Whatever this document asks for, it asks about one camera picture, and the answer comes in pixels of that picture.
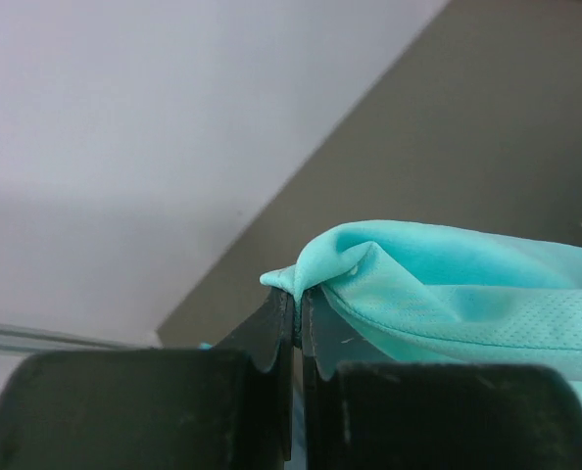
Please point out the turquoise t-shirt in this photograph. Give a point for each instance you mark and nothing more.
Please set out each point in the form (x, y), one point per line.
(431, 292)

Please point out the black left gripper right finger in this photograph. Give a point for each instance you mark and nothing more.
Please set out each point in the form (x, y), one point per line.
(364, 410)

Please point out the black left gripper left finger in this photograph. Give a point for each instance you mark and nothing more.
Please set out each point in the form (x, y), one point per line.
(225, 407)

